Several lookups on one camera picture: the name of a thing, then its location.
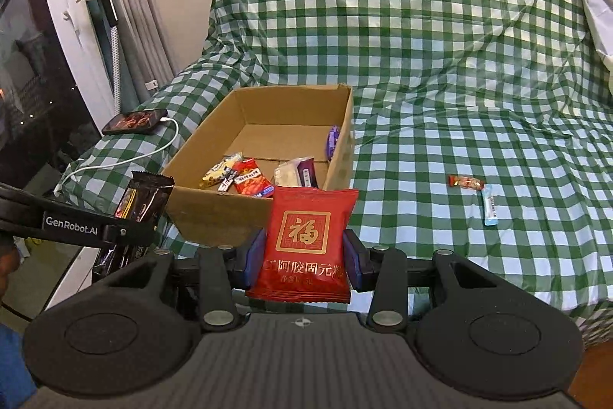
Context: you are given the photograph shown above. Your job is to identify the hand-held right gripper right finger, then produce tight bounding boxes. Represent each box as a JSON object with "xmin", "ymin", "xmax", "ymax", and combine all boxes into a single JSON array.
[{"xmin": 342, "ymin": 229, "xmax": 524, "ymax": 333}]

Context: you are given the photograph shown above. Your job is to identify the black and white small packet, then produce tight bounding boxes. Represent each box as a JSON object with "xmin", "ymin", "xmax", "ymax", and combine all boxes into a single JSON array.
[{"xmin": 218, "ymin": 167, "xmax": 240, "ymax": 193}]

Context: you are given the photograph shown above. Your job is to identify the brown cardboard box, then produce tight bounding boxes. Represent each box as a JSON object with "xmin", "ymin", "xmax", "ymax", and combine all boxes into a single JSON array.
[{"xmin": 160, "ymin": 84, "xmax": 355, "ymax": 247}]

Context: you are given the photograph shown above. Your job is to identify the long red snack packet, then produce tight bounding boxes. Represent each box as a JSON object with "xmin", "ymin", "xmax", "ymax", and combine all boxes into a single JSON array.
[{"xmin": 232, "ymin": 158, "xmax": 277, "ymax": 199}]

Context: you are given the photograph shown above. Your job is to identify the purple candy packet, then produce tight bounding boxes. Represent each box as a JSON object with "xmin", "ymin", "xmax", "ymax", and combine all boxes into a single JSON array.
[{"xmin": 326, "ymin": 125, "xmax": 341, "ymax": 161}]

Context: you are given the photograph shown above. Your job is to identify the yellow white candy packet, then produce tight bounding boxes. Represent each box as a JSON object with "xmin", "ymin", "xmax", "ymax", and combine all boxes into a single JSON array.
[{"xmin": 198, "ymin": 153, "xmax": 243, "ymax": 189}]

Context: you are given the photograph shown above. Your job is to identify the light blue stick packet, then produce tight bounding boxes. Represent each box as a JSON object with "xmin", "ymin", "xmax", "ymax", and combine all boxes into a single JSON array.
[{"xmin": 480, "ymin": 184, "xmax": 499, "ymax": 227}]

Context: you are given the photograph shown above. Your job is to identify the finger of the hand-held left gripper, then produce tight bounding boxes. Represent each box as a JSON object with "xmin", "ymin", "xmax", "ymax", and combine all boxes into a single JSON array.
[{"xmin": 93, "ymin": 220, "xmax": 161, "ymax": 281}]

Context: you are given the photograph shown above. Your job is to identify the green checked sofa cover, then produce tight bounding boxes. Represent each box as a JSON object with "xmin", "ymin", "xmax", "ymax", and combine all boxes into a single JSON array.
[{"xmin": 55, "ymin": 0, "xmax": 613, "ymax": 343}]

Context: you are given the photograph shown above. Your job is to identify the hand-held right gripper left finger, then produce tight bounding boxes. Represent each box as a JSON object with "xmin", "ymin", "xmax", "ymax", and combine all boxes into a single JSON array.
[{"xmin": 93, "ymin": 229, "xmax": 267, "ymax": 333}]

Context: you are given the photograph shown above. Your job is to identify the white charging cable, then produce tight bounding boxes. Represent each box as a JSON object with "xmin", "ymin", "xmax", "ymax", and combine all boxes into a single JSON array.
[{"xmin": 52, "ymin": 117, "xmax": 181, "ymax": 197}]

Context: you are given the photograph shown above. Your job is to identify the black smartphone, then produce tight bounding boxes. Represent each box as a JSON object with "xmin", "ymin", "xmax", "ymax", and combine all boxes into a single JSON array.
[{"xmin": 102, "ymin": 108, "xmax": 169, "ymax": 136}]

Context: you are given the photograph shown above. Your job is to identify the dark brown snack packet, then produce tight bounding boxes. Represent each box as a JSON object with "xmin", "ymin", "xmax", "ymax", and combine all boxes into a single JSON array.
[{"xmin": 114, "ymin": 172, "xmax": 175, "ymax": 224}]

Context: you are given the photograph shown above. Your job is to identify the beige nougat bar packet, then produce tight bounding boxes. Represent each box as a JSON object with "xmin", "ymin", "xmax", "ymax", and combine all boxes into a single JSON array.
[{"xmin": 274, "ymin": 160, "xmax": 302, "ymax": 188}]

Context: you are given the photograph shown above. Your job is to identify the white stand with black head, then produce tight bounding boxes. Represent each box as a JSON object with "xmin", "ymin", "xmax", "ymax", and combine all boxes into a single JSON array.
[{"xmin": 64, "ymin": 0, "xmax": 178, "ymax": 108}]

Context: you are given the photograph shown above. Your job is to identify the white window frame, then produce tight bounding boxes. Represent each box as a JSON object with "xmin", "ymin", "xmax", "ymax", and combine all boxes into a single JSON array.
[{"xmin": 31, "ymin": 0, "xmax": 120, "ymax": 127}]

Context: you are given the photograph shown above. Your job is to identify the person's blue trousers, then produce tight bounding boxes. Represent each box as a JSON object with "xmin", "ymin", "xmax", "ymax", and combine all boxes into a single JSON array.
[{"xmin": 0, "ymin": 323, "xmax": 37, "ymax": 409}]

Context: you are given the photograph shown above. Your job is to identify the red stick candy packet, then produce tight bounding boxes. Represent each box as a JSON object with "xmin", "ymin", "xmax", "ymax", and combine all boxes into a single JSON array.
[{"xmin": 447, "ymin": 175, "xmax": 487, "ymax": 190}]

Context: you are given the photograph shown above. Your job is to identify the red square snack packet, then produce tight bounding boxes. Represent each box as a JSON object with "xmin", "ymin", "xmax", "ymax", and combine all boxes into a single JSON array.
[{"xmin": 245, "ymin": 186, "xmax": 360, "ymax": 305}]

